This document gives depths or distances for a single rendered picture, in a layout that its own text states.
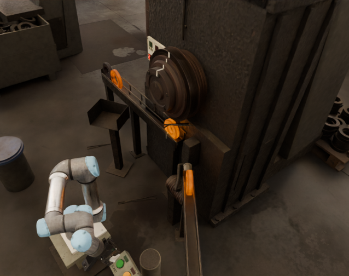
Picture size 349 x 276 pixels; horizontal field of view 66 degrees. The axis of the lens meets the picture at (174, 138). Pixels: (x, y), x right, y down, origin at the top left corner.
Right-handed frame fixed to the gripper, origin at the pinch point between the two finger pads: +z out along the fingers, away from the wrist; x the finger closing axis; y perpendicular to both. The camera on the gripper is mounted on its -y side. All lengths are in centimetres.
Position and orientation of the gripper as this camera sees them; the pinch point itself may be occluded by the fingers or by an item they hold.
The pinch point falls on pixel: (112, 260)
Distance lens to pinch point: 150.3
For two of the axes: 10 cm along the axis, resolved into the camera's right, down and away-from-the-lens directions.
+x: -5.9, -5.6, 5.8
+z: 2.4, 5.6, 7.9
